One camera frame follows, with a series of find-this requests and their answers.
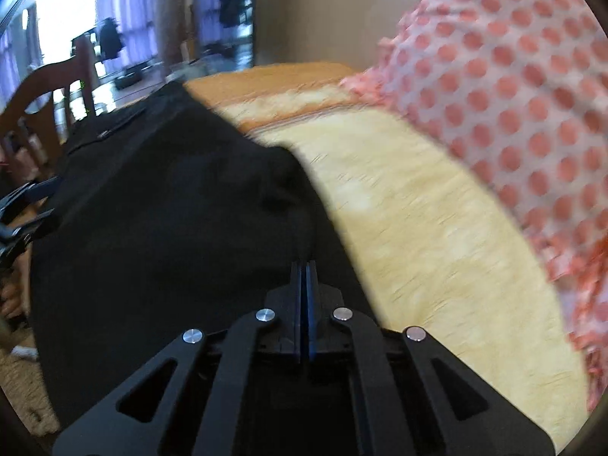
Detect beige rug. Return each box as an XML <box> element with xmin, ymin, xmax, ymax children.
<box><xmin>0</xmin><ymin>335</ymin><xmax>62</xmax><ymax>438</ymax></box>

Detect yellow blanket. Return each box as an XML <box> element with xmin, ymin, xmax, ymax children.
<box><xmin>183</xmin><ymin>61</ymin><xmax>592</xmax><ymax>453</ymax></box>

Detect brown wooden chair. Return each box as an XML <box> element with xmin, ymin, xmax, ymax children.
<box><xmin>0</xmin><ymin>37</ymin><xmax>98</xmax><ymax>186</ymax></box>

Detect black pants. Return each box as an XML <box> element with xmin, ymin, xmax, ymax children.
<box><xmin>28</xmin><ymin>80</ymin><xmax>381</xmax><ymax>438</ymax></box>

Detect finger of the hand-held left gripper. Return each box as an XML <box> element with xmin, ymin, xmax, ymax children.
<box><xmin>0</xmin><ymin>176</ymin><xmax>62</xmax><ymax>217</ymax></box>
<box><xmin>0</xmin><ymin>211</ymin><xmax>63</xmax><ymax>258</ymax></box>

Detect pink dotted white cloth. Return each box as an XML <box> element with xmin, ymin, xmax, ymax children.
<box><xmin>338</xmin><ymin>0</ymin><xmax>608</xmax><ymax>415</ymax></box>

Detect purple window curtain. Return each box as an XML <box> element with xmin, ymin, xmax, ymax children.
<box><xmin>94</xmin><ymin>0</ymin><xmax>166</xmax><ymax>73</ymax></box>

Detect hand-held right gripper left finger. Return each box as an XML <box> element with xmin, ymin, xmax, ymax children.
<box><xmin>52</xmin><ymin>261</ymin><xmax>303</xmax><ymax>456</ymax></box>

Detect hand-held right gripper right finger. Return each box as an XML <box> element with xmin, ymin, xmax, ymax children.
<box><xmin>307</xmin><ymin>262</ymin><xmax>554</xmax><ymax>456</ymax></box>

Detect dark hanging garment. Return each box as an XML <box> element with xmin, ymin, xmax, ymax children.
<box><xmin>96</xmin><ymin>17</ymin><xmax>125</xmax><ymax>60</ymax></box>
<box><xmin>218</xmin><ymin>0</ymin><xmax>253</xmax><ymax>29</ymax></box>

